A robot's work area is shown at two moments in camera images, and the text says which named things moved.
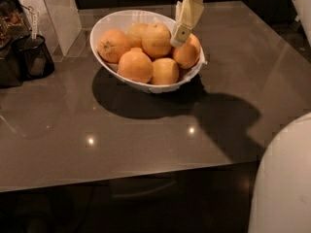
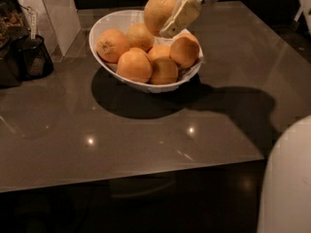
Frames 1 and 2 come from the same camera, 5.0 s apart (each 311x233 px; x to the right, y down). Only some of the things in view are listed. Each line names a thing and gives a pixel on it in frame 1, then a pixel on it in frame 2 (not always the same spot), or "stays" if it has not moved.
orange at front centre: (165, 71) stays
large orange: (156, 41) to (156, 11)
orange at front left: (136, 64) stays
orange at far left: (111, 45) stays
